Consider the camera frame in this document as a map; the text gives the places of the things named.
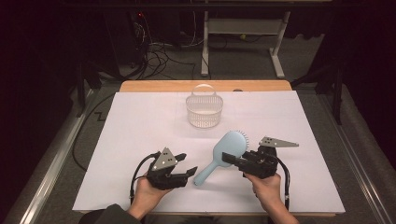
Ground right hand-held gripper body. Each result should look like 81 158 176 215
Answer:
239 135 300 180

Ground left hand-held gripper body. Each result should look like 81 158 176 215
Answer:
146 147 190 190

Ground light blue hairbrush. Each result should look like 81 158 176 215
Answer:
192 130 250 187

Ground white slotted plastic basket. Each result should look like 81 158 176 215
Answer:
185 83 224 129

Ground person's left hand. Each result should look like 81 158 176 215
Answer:
127 176 174 219

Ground person's right hand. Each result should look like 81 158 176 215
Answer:
244 173 283 213

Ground white table cover sheet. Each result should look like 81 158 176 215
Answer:
72 91 346 215

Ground wooden table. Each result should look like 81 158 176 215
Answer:
119 79 338 217

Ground black stand leg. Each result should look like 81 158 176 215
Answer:
74 60 103 119
290 61 346 126

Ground dark equipment with red light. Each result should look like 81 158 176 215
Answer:
102 8 151 77

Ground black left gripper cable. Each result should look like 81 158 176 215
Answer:
129 151 162 201

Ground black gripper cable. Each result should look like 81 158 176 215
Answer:
129 151 162 201
275 156 291 211

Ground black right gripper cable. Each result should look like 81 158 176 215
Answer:
275 156 291 211

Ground long black floor cable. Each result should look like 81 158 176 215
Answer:
72 92 117 173

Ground aluminium floor rail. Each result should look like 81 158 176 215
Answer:
317 92 396 224
18 89 95 224

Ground bundle of floor cables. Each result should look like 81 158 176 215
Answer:
134 12 206 80

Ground white metal stand frame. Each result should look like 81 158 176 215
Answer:
200 10 291 79

